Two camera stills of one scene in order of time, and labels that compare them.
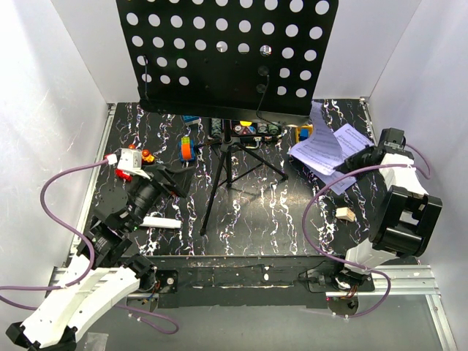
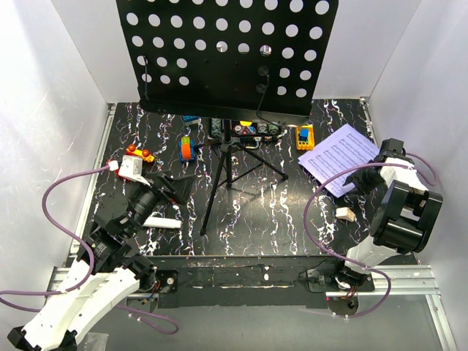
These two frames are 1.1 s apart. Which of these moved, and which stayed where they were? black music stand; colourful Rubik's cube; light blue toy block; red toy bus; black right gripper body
Moved: black right gripper body
Stayed: light blue toy block; colourful Rubik's cube; red toy bus; black music stand
